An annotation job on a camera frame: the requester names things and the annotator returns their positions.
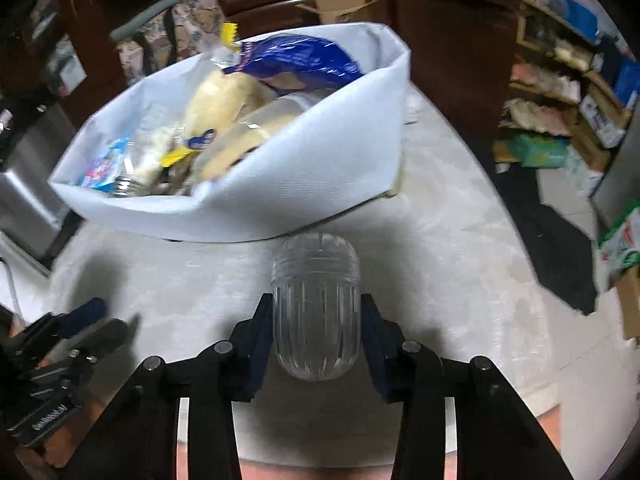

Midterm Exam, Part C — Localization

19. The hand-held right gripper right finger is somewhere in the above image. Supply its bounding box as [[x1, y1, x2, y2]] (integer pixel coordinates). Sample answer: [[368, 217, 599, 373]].
[[361, 294, 573, 480]]

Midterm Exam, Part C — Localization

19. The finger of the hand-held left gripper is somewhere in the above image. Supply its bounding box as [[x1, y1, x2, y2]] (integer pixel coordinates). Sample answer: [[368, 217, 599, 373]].
[[52, 297, 108, 343], [70, 316, 142, 366]]

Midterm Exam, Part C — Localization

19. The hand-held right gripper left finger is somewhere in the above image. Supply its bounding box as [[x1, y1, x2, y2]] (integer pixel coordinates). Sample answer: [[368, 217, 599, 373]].
[[65, 294, 275, 480]]

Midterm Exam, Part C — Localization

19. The clear ribbed plastic jar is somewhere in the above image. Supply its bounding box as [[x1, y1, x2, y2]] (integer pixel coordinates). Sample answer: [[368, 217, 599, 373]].
[[270, 232, 362, 382]]

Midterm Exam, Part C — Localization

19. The blue printed carton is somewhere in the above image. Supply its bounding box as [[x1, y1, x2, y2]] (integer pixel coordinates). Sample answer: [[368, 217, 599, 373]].
[[77, 137, 132, 192]]

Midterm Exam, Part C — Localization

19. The white fabric storage bin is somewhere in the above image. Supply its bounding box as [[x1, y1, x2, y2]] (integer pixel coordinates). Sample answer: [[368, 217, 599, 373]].
[[50, 21, 412, 245]]

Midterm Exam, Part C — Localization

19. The clear bag of yellow noodles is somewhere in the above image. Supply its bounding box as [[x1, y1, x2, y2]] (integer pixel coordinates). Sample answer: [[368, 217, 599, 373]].
[[192, 92, 321, 181]]

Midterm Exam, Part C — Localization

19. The dark blue snack packet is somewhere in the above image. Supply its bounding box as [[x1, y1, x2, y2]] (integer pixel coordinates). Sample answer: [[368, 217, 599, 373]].
[[222, 34, 363, 92]]

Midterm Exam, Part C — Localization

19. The patterned beige tablecloth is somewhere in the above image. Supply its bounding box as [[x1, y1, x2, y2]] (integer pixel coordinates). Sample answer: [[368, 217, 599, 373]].
[[47, 80, 556, 463]]

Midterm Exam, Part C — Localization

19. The stainless steel water boiler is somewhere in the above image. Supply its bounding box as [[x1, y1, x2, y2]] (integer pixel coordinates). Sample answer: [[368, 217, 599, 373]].
[[0, 102, 81, 266]]

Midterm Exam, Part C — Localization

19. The black cloth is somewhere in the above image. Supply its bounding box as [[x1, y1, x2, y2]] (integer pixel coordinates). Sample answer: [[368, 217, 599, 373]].
[[495, 160, 601, 317]]

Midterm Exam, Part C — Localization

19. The clear yellow-edged snack bag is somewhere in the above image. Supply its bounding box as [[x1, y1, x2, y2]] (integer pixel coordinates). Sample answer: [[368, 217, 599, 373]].
[[182, 22, 276, 136]]

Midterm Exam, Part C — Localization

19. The green tissue pack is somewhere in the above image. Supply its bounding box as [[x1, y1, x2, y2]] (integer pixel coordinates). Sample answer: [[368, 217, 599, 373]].
[[505, 132, 571, 168]]

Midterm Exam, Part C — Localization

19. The green white carton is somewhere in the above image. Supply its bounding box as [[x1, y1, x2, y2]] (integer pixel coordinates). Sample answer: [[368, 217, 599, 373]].
[[597, 207, 640, 291]]

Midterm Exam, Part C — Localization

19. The dark wooden cabinet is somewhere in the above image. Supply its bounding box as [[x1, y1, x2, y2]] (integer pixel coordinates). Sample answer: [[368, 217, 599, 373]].
[[50, 0, 521, 126]]

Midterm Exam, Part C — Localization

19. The wooden storage shelf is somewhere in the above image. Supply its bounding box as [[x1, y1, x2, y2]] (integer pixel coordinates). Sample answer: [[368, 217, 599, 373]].
[[492, 0, 640, 201]]

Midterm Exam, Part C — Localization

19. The cardboard box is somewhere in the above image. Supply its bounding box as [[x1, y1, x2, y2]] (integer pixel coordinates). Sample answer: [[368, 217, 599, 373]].
[[295, 0, 390, 26]]

